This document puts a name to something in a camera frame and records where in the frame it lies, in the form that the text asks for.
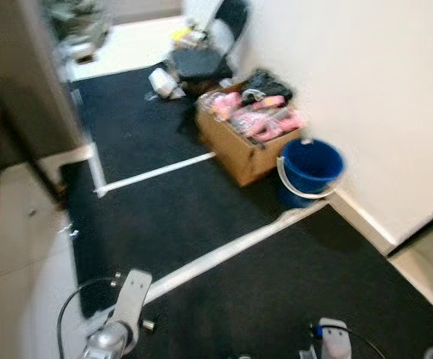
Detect blue plastic bucket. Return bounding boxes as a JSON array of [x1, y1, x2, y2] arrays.
[[277, 138, 346, 209]]

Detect black floor mat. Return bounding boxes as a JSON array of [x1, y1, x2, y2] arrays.
[[72, 66, 218, 185], [61, 159, 329, 319], [138, 206, 433, 359]]

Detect pink plastic packets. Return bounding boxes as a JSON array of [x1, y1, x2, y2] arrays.
[[212, 93, 304, 144]]

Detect black bag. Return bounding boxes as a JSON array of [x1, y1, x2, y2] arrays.
[[242, 69, 294, 103]]

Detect open cardboard box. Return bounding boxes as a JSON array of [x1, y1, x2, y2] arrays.
[[195, 88, 307, 188]]

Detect white floor tape strip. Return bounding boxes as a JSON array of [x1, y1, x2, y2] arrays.
[[143, 202, 330, 304], [95, 152, 218, 197]]

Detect black folding chair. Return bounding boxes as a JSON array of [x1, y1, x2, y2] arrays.
[[168, 0, 251, 85]]

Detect white crumpled bag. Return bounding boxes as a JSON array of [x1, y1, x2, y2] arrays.
[[147, 67, 186, 101]]

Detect grey green bundle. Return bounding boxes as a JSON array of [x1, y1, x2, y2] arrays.
[[43, 0, 114, 62]]

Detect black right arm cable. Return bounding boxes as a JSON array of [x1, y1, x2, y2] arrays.
[[347, 325, 387, 359]]

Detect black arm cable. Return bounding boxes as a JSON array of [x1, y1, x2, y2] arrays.
[[347, 325, 387, 359], [55, 277, 118, 359]]

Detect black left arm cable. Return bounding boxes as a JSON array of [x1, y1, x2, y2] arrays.
[[55, 277, 118, 359]]

